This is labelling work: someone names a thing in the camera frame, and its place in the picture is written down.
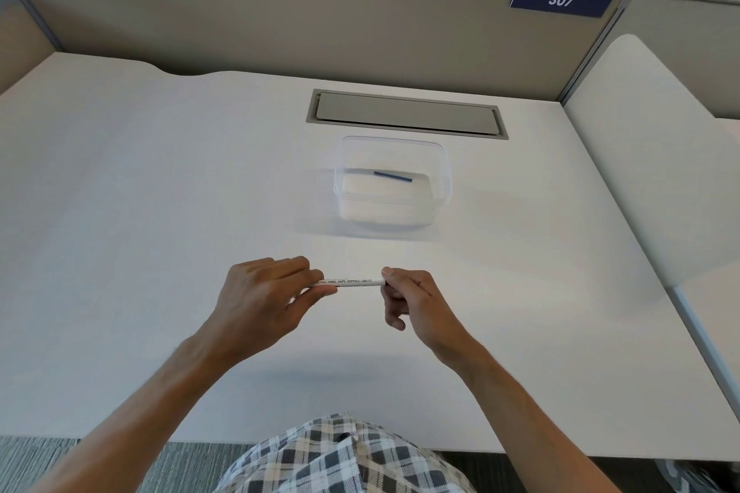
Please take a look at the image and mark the person's right hand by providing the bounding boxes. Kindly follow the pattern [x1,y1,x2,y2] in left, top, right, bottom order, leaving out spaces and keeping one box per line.
[380,267,476,370]

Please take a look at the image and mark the plaid shorts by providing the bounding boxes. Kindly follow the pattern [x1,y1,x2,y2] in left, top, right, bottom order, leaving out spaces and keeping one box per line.
[213,412,478,493]

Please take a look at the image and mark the white side divider panel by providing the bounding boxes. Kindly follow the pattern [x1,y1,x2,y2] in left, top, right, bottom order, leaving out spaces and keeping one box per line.
[563,34,740,425]

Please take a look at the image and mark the grey desk cable hatch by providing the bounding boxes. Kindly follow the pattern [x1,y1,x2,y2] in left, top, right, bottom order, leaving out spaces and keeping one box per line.
[306,89,510,141]

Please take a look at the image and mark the beige side partition panel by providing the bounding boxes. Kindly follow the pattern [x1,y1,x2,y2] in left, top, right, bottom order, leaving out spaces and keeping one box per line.
[0,0,63,96]

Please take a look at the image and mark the white pen with print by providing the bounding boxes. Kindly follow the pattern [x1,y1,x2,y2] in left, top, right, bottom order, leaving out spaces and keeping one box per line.
[312,278,387,289]

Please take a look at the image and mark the person's right forearm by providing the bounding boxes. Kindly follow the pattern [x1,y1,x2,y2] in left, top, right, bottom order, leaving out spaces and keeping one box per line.
[444,344,623,493]

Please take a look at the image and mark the grey sneaker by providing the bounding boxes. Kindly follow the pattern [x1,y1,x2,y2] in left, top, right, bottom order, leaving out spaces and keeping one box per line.
[656,458,725,493]

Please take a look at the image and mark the beige desk partition panel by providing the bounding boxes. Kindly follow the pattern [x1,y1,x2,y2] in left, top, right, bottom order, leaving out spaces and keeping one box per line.
[0,0,629,103]

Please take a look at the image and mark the person's left forearm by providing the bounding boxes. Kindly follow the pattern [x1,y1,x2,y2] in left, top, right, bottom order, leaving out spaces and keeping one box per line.
[28,331,242,493]

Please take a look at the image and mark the clear plastic container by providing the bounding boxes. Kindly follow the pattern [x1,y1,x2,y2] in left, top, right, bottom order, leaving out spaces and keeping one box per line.
[333,136,452,231]

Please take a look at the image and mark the person's left hand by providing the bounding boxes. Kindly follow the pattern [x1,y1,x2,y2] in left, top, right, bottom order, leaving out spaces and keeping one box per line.
[199,256,338,364]

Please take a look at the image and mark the beige neighbouring partition panel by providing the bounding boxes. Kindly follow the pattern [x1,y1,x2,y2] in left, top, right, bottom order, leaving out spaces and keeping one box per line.
[612,0,740,121]

